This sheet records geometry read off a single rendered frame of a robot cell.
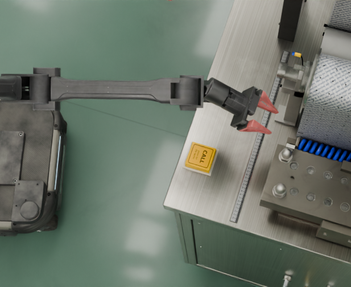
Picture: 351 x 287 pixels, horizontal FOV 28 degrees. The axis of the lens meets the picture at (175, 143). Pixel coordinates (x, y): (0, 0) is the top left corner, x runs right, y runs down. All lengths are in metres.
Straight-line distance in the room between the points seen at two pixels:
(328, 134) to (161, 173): 1.23
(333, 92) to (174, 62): 1.55
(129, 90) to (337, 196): 0.59
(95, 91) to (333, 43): 0.60
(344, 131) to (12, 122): 1.48
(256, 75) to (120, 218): 1.05
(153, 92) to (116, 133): 1.29
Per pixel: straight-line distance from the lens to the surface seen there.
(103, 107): 3.08
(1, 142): 2.83
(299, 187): 1.86
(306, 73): 1.70
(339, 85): 1.67
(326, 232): 1.89
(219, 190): 1.98
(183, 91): 1.74
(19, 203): 2.71
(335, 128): 1.80
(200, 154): 1.99
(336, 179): 1.88
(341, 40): 1.81
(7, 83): 1.81
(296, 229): 1.97
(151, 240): 2.88
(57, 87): 1.83
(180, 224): 2.13
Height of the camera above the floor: 2.80
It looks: 70 degrees down
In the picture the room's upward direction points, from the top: 9 degrees counter-clockwise
